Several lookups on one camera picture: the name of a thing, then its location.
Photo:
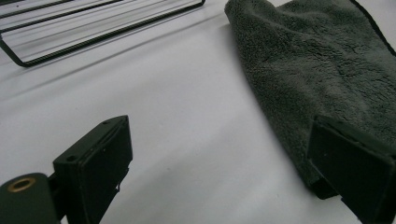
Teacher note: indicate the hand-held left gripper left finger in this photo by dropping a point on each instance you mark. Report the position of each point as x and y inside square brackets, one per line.
[93, 168]

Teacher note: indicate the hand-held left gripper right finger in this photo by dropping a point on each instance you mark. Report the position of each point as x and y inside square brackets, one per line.
[351, 168]

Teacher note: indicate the dark green towel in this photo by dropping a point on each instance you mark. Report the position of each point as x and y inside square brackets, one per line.
[314, 71]

